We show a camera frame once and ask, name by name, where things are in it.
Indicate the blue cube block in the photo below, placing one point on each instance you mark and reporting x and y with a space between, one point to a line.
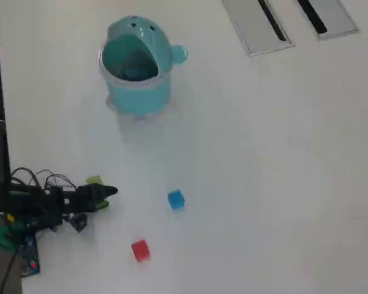
175 199

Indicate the red cube block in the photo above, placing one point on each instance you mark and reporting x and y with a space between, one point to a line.
140 249

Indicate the green table clamp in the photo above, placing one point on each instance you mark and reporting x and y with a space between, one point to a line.
0 237

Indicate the blue circuit board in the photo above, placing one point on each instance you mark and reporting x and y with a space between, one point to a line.
29 251

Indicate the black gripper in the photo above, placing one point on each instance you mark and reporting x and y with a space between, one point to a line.
76 199

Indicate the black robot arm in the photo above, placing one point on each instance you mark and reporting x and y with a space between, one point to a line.
33 199

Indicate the yellow plug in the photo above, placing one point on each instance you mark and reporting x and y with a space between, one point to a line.
10 218

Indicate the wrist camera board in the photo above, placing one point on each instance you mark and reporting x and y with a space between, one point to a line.
78 222

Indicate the green cube block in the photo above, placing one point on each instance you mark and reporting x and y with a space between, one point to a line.
93 179

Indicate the teal whale-shaped bin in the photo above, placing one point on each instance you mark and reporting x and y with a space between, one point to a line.
141 95

